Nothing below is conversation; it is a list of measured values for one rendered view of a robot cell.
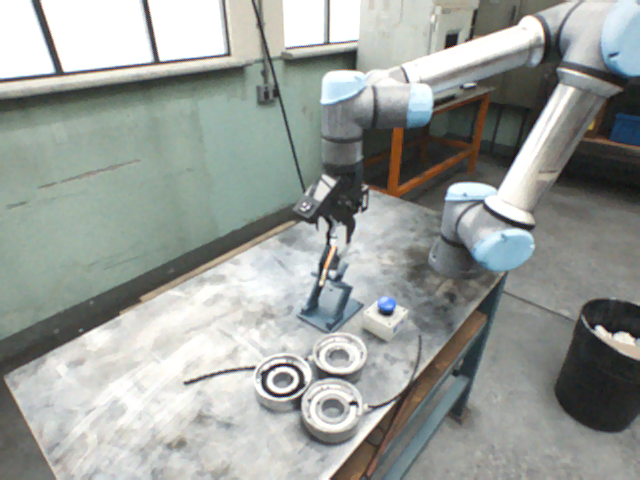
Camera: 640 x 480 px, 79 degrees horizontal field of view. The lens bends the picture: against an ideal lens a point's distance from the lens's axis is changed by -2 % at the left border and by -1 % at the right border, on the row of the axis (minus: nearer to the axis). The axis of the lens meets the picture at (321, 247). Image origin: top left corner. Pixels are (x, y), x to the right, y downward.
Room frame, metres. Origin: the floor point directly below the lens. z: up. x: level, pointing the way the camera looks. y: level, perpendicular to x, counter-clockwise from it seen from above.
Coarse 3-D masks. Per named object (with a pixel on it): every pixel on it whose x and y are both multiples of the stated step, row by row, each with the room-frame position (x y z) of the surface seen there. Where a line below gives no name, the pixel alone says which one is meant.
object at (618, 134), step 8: (624, 112) 3.20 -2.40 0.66; (632, 112) 3.35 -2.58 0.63; (616, 120) 3.12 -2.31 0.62; (624, 120) 3.09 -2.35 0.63; (632, 120) 3.06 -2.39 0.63; (616, 128) 3.11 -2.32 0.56; (624, 128) 3.08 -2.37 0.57; (632, 128) 3.05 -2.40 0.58; (616, 136) 3.10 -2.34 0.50; (624, 136) 3.07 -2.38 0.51; (632, 136) 3.03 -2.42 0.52; (624, 144) 3.06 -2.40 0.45; (632, 144) 3.02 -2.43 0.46
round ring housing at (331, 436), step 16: (320, 384) 0.47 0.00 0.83; (336, 384) 0.47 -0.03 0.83; (304, 400) 0.43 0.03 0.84; (320, 400) 0.44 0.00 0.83; (336, 400) 0.44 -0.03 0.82; (304, 416) 0.40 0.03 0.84; (320, 416) 0.40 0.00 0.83; (320, 432) 0.37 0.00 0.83; (336, 432) 0.37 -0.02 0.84; (352, 432) 0.38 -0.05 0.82
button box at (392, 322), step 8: (376, 304) 0.67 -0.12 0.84; (368, 312) 0.64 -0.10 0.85; (376, 312) 0.65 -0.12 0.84; (384, 312) 0.64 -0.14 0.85; (392, 312) 0.64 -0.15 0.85; (400, 312) 0.65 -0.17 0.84; (368, 320) 0.64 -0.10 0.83; (376, 320) 0.62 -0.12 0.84; (384, 320) 0.62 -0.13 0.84; (392, 320) 0.62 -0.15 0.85; (400, 320) 0.63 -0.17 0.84; (368, 328) 0.63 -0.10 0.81; (376, 328) 0.62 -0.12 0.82; (384, 328) 0.61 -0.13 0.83; (392, 328) 0.61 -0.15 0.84; (400, 328) 0.63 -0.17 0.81; (384, 336) 0.61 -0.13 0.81; (392, 336) 0.61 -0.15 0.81
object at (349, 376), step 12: (324, 336) 0.58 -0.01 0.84; (336, 336) 0.59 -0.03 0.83; (348, 336) 0.58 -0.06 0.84; (336, 348) 0.56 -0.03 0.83; (348, 348) 0.56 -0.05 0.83; (360, 348) 0.56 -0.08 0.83; (348, 360) 0.54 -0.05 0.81; (360, 360) 0.54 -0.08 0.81; (324, 372) 0.49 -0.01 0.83; (336, 372) 0.49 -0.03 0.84; (348, 372) 0.49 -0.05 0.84; (360, 372) 0.50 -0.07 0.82
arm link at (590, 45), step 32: (608, 0) 0.78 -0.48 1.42; (576, 32) 0.79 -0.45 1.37; (608, 32) 0.72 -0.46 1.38; (576, 64) 0.75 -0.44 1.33; (608, 64) 0.71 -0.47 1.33; (576, 96) 0.73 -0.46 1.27; (608, 96) 0.73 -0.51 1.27; (544, 128) 0.75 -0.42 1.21; (576, 128) 0.72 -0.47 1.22; (544, 160) 0.73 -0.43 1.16; (512, 192) 0.74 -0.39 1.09; (544, 192) 0.72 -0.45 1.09; (480, 224) 0.74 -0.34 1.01; (512, 224) 0.70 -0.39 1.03; (480, 256) 0.70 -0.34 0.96; (512, 256) 0.69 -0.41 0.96
